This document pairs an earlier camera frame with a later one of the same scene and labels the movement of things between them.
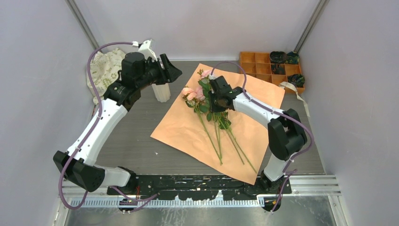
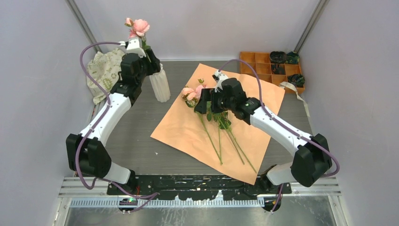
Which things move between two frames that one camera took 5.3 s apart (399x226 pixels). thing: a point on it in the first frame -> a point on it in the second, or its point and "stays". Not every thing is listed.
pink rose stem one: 224,121 -> 139,27
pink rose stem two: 194,98 stays
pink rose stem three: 224,124 stays
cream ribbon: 283,84 stays
